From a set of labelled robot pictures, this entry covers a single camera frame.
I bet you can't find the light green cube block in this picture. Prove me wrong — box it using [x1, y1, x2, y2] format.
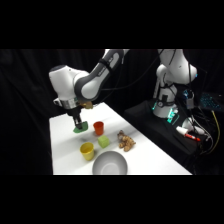
[97, 134, 111, 149]

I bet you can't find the green triangle block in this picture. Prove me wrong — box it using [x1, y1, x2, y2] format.
[72, 121, 90, 135]

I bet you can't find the tan wrist camera mount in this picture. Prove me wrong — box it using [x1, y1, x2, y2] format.
[82, 101, 95, 111]

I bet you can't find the keyboard with blue lights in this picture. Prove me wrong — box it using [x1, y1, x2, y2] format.
[199, 93, 224, 113]

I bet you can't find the orange plastic cup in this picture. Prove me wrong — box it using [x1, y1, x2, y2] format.
[92, 120, 106, 136]

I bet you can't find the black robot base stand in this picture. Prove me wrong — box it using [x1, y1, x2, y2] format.
[123, 98, 202, 158]

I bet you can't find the brown plush toy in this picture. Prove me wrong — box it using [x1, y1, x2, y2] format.
[116, 129, 137, 153]

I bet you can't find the small white bottle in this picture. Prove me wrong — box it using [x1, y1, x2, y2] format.
[175, 125, 190, 136]

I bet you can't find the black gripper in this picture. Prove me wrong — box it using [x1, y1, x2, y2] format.
[67, 105, 85, 130]

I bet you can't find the red marker pen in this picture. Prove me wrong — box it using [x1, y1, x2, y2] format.
[185, 132, 202, 143]

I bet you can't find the grey bowl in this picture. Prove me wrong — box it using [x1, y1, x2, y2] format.
[91, 150, 129, 176]

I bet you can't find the green lit control box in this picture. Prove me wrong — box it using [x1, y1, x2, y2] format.
[166, 107, 180, 125]

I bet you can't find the yellow cable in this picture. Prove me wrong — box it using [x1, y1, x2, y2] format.
[199, 109, 222, 156]

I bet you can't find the yellow plastic cup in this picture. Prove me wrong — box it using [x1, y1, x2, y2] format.
[78, 141, 96, 162]

